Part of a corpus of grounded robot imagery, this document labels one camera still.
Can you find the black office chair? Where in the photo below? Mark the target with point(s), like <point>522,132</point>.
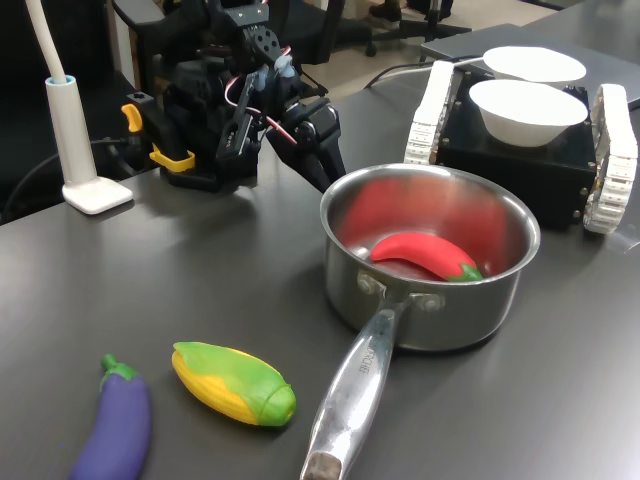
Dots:
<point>310,30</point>

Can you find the yellow black table clamp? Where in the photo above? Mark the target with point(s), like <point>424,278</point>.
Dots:
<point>132,117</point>
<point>172,161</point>

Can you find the red toy chilli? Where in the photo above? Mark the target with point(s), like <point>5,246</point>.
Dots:
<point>425,252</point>

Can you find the black vehicle with white tracks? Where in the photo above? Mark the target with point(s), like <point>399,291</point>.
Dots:
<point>515,170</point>

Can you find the white bowl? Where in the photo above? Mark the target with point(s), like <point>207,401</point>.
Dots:
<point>525,115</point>
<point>535,62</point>

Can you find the yellow green toy corn cob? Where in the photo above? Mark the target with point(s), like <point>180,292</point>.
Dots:
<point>225,385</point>

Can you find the purple toy aubergine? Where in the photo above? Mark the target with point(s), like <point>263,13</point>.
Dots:
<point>120,425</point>

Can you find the black camera board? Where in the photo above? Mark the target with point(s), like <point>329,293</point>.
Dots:
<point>232,135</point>

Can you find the white post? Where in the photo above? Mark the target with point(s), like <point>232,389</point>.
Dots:
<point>75,140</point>

